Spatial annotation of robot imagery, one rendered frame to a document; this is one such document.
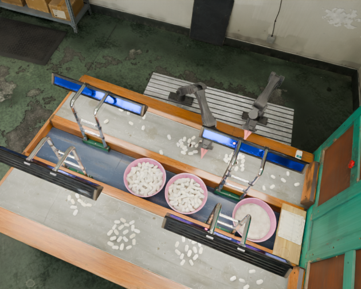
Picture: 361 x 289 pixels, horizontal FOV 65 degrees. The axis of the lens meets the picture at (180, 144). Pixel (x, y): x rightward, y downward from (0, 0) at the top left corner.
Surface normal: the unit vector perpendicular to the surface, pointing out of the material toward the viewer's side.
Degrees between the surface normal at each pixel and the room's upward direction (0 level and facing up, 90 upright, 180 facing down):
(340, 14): 90
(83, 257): 0
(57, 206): 0
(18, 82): 0
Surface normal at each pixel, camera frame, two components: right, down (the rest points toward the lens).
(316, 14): -0.28, 0.82
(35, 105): 0.07, -0.50
